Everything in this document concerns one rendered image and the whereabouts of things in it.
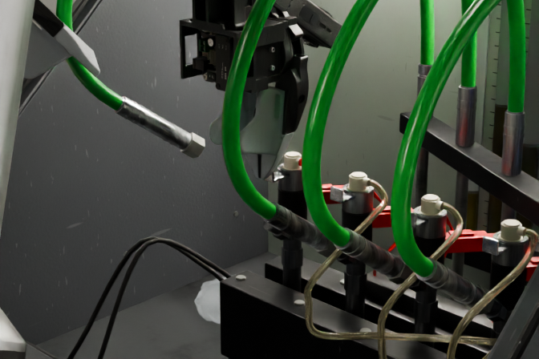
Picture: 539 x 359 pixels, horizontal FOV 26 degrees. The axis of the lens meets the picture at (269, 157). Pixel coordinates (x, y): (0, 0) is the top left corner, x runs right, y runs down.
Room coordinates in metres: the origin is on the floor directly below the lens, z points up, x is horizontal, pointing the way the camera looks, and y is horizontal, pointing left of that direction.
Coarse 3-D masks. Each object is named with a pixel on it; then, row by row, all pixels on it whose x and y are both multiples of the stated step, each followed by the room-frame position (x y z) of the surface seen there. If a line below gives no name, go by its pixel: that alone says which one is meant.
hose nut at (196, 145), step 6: (192, 138) 1.06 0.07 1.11; (198, 138) 1.07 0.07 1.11; (192, 144) 1.06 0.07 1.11; (198, 144) 1.06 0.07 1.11; (204, 144) 1.07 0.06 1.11; (180, 150) 1.07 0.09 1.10; (186, 150) 1.06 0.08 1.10; (192, 150) 1.06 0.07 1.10; (198, 150) 1.06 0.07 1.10; (192, 156) 1.07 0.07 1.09; (198, 156) 1.06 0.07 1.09
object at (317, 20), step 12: (276, 0) 0.99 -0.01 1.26; (288, 0) 1.00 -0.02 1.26; (300, 0) 1.01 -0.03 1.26; (288, 12) 1.00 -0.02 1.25; (300, 12) 1.01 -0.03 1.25; (312, 12) 1.02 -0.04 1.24; (324, 12) 1.03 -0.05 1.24; (300, 24) 1.01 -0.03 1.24; (312, 24) 1.02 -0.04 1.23; (324, 24) 1.03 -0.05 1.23; (336, 24) 1.05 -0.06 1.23; (312, 36) 1.03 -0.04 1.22; (324, 36) 1.04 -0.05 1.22; (336, 36) 1.05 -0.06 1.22
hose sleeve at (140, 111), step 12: (120, 108) 1.04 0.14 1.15; (132, 108) 1.04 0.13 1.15; (144, 108) 1.05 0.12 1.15; (132, 120) 1.04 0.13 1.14; (144, 120) 1.04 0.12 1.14; (156, 120) 1.05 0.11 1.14; (156, 132) 1.05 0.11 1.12; (168, 132) 1.05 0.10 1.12; (180, 132) 1.06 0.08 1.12; (180, 144) 1.06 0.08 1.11
